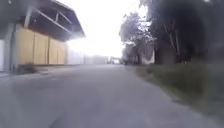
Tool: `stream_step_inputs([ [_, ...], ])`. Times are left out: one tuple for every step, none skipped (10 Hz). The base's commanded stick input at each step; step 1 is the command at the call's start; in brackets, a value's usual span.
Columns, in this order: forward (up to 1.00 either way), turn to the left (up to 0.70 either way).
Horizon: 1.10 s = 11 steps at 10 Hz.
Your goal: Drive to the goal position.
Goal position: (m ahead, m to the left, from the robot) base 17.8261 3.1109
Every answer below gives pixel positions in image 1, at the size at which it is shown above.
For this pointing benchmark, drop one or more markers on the grey asphalt road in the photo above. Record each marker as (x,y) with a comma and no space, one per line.
(93,96)

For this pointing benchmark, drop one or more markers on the grass verge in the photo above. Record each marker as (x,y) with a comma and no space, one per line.
(186,81)

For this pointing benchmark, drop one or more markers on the dark trees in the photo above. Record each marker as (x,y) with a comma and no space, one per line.
(180,26)

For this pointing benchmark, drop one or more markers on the building with yellow panels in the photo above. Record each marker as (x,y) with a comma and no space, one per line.
(36,36)

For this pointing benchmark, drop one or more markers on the pale wall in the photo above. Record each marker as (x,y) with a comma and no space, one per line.
(146,55)

